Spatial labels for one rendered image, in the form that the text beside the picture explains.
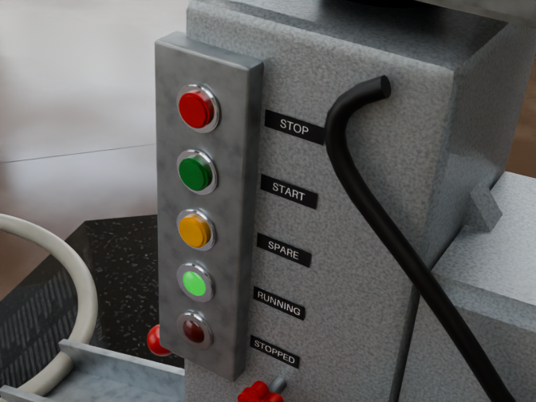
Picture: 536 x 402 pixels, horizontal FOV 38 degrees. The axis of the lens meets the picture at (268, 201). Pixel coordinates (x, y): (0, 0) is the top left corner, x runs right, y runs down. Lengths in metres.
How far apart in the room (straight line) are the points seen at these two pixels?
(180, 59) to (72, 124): 3.26
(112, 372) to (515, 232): 0.66
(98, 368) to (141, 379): 0.08
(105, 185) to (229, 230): 2.72
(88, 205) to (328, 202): 2.66
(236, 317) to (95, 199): 2.60
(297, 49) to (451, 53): 0.10
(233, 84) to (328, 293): 0.17
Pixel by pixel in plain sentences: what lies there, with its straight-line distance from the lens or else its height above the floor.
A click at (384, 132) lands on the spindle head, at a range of 0.50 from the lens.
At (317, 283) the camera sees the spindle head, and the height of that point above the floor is 1.35.
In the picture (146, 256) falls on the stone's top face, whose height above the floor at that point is 0.82.
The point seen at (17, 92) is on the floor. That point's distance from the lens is 4.14.
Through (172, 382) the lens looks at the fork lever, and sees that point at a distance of 1.04.
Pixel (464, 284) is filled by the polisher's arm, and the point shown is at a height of 1.38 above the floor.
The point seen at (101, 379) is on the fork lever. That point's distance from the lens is 1.14.
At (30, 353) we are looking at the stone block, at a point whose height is 0.69.
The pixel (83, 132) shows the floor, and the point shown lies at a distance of 3.71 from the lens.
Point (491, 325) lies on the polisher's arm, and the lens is 0.55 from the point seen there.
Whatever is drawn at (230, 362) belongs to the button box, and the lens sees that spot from 0.66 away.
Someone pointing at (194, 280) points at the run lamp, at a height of 1.32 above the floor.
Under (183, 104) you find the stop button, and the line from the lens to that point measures 0.54.
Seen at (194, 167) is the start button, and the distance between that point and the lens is 0.56.
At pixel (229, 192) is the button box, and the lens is 0.56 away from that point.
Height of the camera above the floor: 1.71
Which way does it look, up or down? 32 degrees down
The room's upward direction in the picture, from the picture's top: 4 degrees clockwise
